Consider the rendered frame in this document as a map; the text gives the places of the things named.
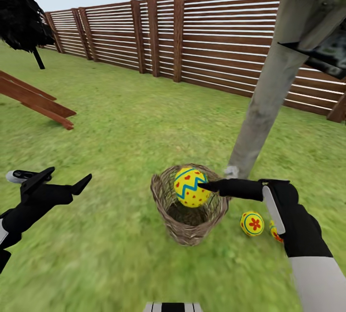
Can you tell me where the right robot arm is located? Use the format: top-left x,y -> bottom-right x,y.
198,166 -> 346,312

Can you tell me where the wicker basket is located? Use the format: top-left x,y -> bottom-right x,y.
150,163 -> 233,246

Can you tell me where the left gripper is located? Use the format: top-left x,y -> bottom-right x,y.
14,167 -> 92,223

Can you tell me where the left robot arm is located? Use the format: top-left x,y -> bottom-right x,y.
0,167 -> 92,274

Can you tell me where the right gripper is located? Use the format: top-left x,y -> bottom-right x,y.
198,178 -> 249,199

